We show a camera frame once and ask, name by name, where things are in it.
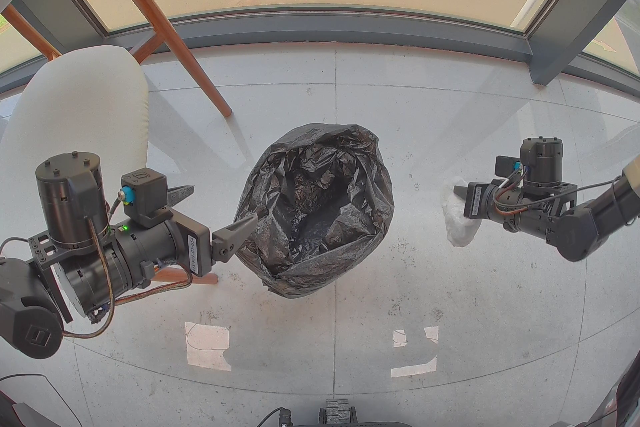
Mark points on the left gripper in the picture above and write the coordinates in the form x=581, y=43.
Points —
x=145, y=255

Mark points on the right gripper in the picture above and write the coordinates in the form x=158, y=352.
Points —
x=480, y=200

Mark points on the white paper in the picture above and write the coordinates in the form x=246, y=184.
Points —
x=460, y=227

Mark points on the black plastic bag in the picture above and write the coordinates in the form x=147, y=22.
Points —
x=310, y=215

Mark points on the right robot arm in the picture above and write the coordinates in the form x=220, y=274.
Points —
x=580, y=225

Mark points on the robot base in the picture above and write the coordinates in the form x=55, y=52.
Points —
x=339, y=412

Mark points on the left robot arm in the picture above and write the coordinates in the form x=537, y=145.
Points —
x=65, y=195

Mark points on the white chair wooden legs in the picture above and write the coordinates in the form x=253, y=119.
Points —
x=80, y=114

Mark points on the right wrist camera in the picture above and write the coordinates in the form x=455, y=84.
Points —
x=506, y=166

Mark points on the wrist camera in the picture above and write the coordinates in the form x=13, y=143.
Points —
x=145, y=192
x=506, y=166

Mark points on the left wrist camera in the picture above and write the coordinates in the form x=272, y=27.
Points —
x=145, y=192

